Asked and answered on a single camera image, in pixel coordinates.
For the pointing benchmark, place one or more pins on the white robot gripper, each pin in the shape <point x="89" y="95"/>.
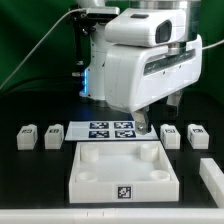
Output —
<point x="136" y="77"/>

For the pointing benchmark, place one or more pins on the white square table top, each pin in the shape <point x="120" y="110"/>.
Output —
<point x="129" y="171"/>

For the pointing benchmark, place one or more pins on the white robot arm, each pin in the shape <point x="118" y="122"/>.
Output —
<point x="94" y="75"/>

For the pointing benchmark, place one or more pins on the white sheet with fiducial tags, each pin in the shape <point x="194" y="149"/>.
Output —
<point x="105" y="130"/>

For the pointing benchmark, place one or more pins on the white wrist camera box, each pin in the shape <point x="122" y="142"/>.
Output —
<point x="146" y="28"/>

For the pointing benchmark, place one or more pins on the black camera on stand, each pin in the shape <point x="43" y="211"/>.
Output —
<point x="84" y="19"/>

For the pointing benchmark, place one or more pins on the white front table edge rail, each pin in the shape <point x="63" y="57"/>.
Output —
<point x="113" y="216"/>

